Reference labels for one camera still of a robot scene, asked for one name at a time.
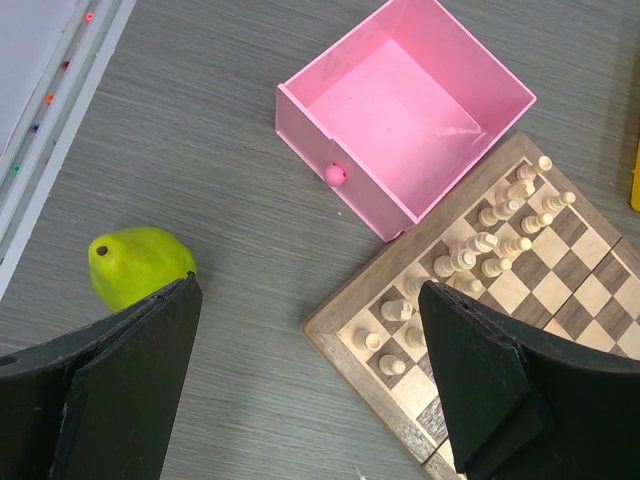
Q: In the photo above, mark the white knight near corner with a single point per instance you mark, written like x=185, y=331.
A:
x=397, y=310

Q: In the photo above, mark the wooden chessboard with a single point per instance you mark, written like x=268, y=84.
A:
x=576, y=278

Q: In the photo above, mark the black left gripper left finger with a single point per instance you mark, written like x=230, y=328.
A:
x=100, y=402

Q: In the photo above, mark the white king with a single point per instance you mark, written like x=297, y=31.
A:
x=480, y=243

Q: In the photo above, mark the white rook far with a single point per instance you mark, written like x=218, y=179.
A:
x=529, y=172

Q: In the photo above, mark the white queen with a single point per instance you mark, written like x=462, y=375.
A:
x=446, y=266

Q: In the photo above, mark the white rook near corner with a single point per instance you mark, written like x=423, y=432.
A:
x=366, y=341

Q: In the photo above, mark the white pawn upper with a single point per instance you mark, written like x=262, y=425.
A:
x=534, y=223

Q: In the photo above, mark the green pear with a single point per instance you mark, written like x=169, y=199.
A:
x=127, y=265

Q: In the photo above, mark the yellow fruit tray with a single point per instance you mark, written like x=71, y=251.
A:
x=635, y=186

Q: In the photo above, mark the white pawn middle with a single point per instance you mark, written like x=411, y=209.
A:
x=495, y=267

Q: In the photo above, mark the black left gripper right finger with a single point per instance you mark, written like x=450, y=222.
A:
x=522, y=403

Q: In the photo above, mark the white bishop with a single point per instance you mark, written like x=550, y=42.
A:
x=413, y=285

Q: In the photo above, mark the pink open box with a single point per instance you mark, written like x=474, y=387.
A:
x=398, y=110

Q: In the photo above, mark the white pawn near corner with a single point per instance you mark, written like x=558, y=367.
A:
x=391, y=365

